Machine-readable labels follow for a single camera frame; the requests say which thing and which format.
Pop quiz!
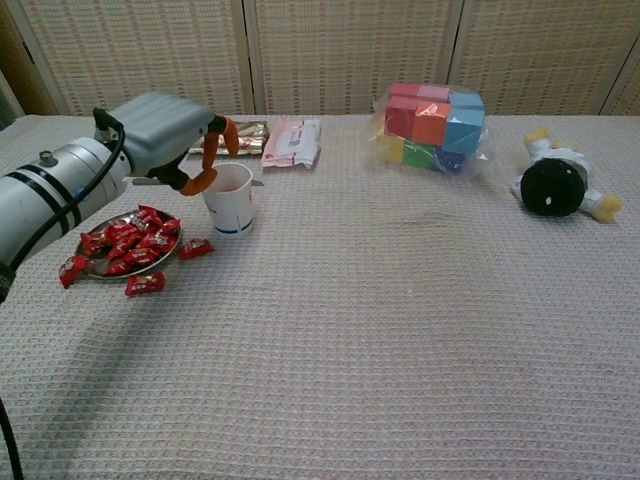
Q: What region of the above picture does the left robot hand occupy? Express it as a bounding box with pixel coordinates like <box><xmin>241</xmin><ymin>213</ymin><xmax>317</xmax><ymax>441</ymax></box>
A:
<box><xmin>107</xmin><ymin>91</ymin><xmax>242</xmax><ymax>197</ymax></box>

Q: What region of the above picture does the red candy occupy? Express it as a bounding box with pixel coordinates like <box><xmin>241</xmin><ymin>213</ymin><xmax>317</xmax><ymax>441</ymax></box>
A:
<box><xmin>58</xmin><ymin>254</ymin><xmax>91</xmax><ymax>290</ymax></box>
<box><xmin>177</xmin><ymin>238</ymin><xmax>216</xmax><ymax>261</ymax></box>
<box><xmin>124</xmin><ymin>272</ymin><xmax>166</xmax><ymax>298</ymax></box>

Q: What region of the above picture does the metal dish of red candies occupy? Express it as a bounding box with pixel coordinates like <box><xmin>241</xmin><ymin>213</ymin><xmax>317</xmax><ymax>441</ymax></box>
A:
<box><xmin>74</xmin><ymin>210</ymin><xmax>184</xmax><ymax>280</ymax></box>

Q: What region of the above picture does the white paper cup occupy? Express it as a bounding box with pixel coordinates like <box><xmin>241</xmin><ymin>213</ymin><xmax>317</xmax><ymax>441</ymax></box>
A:
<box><xmin>201</xmin><ymin>162</ymin><xmax>255</xmax><ymax>238</ymax></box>

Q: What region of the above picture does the silver table knife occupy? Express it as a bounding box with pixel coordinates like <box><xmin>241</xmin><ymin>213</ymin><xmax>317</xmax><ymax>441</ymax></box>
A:
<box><xmin>132</xmin><ymin>177</ymin><xmax>265</xmax><ymax>187</ymax></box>

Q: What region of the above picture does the gold foil snack packet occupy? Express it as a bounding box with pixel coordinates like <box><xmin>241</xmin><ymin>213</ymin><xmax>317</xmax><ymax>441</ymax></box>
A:
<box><xmin>187</xmin><ymin>119</ymin><xmax>271</xmax><ymax>156</ymax></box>

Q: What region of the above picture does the heap of red candies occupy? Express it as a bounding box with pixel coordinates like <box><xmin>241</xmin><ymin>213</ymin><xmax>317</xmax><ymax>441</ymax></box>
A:
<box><xmin>79</xmin><ymin>204</ymin><xmax>182</xmax><ymax>277</ymax></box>

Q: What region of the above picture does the pink wet wipes pack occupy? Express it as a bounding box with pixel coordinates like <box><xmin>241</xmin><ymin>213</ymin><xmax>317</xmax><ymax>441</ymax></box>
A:
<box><xmin>260</xmin><ymin>117</ymin><xmax>322</xmax><ymax>171</ymax></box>

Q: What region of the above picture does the beige folding screen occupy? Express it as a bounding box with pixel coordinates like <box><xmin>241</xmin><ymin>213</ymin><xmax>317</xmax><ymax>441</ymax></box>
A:
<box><xmin>0</xmin><ymin>0</ymin><xmax>640</xmax><ymax>119</ymax></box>

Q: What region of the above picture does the yellow foam cube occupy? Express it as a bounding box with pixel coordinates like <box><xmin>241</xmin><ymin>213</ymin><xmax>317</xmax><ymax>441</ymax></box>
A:
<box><xmin>375</xmin><ymin>134</ymin><xmax>406</xmax><ymax>165</ymax></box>

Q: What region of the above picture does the green foam cube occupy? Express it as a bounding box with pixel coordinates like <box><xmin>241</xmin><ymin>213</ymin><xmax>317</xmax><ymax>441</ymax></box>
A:
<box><xmin>402</xmin><ymin>139</ymin><xmax>439</xmax><ymax>170</ymax></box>

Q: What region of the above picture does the orange foam cube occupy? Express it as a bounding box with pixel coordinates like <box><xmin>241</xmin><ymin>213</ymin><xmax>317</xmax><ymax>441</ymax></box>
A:
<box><xmin>412</xmin><ymin>101</ymin><xmax>451</xmax><ymax>146</ymax></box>

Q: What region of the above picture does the beige woven tablecloth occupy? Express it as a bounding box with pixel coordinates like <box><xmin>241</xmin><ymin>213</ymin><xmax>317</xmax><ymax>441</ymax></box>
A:
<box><xmin>0</xmin><ymin>113</ymin><xmax>640</xmax><ymax>480</ymax></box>

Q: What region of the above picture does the pink foam cube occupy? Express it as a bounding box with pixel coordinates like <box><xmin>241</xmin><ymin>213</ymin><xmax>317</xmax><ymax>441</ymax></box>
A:
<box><xmin>417</xmin><ymin>84</ymin><xmax>450</xmax><ymax>104</ymax></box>

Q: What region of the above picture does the dark blue foam cube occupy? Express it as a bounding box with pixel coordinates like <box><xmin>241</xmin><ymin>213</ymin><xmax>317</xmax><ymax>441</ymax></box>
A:
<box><xmin>432</xmin><ymin>147</ymin><xmax>467</xmax><ymax>174</ymax></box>

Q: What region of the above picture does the light blue foam cube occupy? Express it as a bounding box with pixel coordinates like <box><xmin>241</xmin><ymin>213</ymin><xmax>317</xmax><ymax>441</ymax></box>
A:
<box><xmin>443</xmin><ymin>107</ymin><xmax>486</xmax><ymax>154</ymax></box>
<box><xmin>448</xmin><ymin>92</ymin><xmax>485</xmax><ymax>111</ymax></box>

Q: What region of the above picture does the clear plastic bag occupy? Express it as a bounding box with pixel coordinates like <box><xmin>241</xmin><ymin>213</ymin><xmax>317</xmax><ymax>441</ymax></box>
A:
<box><xmin>369</xmin><ymin>82</ymin><xmax>491</xmax><ymax>181</ymax></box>

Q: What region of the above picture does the black haired plush doll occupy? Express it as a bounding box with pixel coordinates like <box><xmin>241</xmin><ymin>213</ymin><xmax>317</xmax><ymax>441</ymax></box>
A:
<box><xmin>510</xmin><ymin>126</ymin><xmax>623</xmax><ymax>224</ymax></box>

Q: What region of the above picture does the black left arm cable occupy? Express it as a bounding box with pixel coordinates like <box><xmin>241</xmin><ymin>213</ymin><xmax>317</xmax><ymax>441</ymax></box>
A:
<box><xmin>0</xmin><ymin>107</ymin><xmax>126</xmax><ymax>480</ymax></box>

